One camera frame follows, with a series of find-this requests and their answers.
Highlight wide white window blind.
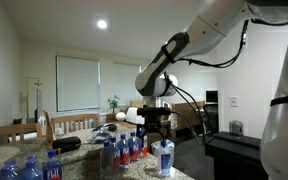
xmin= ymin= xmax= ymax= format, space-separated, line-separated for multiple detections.
xmin=56 ymin=54 xmax=101 ymax=113

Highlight green potted plant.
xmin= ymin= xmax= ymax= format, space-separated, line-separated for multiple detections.
xmin=107 ymin=94 xmax=121 ymax=114

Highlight grey smart speaker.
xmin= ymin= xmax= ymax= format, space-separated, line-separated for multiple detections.
xmin=229 ymin=120 xmax=245 ymax=137

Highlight black office chair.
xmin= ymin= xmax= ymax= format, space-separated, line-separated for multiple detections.
xmin=202 ymin=103 xmax=220 ymax=135

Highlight black headphones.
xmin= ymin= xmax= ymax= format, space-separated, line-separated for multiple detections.
xmin=94 ymin=122 xmax=119 ymax=134

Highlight narrow white window blind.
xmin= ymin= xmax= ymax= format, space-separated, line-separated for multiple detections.
xmin=112 ymin=61 xmax=142 ymax=105

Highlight round ceiling light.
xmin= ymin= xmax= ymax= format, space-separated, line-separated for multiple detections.
xmin=95 ymin=18 xmax=109 ymax=31

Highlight computer monitor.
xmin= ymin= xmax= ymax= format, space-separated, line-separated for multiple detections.
xmin=205 ymin=90 xmax=219 ymax=104

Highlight wooden dining chair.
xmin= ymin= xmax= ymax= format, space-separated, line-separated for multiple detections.
xmin=0 ymin=123 xmax=44 ymax=145
xmin=50 ymin=113 xmax=101 ymax=136

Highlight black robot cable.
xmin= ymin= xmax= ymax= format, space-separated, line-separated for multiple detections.
xmin=130 ymin=19 xmax=288 ymax=144

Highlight Fiji water bottle blue cap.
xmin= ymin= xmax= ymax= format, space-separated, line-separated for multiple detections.
xmin=118 ymin=133 xmax=131 ymax=167
xmin=43 ymin=149 xmax=63 ymax=180
xmin=109 ymin=136 xmax=122 ymax=169
xmin=26 ymin=153 xmax=40 ymax=166
xmin=157 ymin=141 xmax=172 ymax=178
xmin=127 ymin=131 xmax=140 ymax=162
xmin=20 ymin=161 xmax=42 ymax=180
xmin=137 ymin=129 xmax=149 ymax=158
xmin=0 ymin=168 xmax=13 ymax=180
xmin=3 ymin=159 xmax=20 ymax=180
xmin=99 ymin=140 xmax=114 ymax=179

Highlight white bedding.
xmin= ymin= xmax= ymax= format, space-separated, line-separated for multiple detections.
xmin=125 ymin=106 xmax=146 ymax=126

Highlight black strap on arm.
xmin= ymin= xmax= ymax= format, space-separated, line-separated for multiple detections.
xmin=269 ymin=93 xmax=288 ymax=108

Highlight clear plastic bag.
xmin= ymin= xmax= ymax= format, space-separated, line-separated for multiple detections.
xmin=91 ymin=130 xmax=113 ymax=145

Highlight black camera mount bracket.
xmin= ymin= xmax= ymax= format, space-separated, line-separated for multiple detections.
xmin=136 ymin=106 xmax=172 ymax=118

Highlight black oval case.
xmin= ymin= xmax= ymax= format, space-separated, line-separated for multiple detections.
xmin=52 ymin=135 xmax=83 ymax=154

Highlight white light switch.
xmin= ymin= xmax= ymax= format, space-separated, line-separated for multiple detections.
xmin=229 ymin=96 xmax=239 ymax=108

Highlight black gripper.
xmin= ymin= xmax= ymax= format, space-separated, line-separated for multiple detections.
xmin=136 ymin=115 xmax=170 ymax=148

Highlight white round ball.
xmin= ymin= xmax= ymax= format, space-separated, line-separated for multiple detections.
xmin=114 ymin=111 xmax=127 ymax=122

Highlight white door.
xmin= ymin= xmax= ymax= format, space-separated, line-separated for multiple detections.
xmin=26 ymin=77 xmax=40 ymax=121

